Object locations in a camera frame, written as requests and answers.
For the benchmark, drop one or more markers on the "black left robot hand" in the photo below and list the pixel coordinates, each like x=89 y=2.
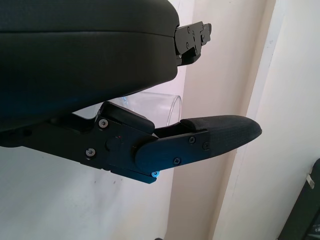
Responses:
x=87 y=62

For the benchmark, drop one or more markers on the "clear plastic cup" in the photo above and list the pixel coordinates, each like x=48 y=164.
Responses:
x=155 y=105

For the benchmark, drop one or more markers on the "black object with white tag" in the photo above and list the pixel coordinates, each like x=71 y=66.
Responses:
x=312 y=212

